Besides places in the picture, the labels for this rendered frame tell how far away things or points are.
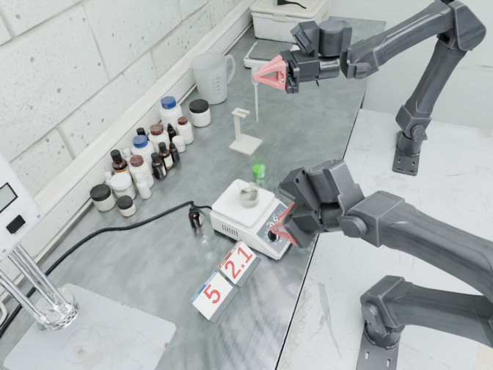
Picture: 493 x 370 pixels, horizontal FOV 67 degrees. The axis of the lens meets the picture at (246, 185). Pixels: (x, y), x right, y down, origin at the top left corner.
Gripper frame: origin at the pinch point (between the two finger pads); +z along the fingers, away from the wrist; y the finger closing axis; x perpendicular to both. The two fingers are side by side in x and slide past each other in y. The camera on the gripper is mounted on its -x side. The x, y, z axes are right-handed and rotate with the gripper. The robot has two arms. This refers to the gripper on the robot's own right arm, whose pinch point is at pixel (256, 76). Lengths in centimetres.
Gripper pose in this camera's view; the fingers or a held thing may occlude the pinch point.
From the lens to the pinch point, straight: 92.2
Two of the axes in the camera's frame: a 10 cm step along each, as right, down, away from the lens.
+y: 1.5, 6.9, -7.0
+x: 0.7, 7.0, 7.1
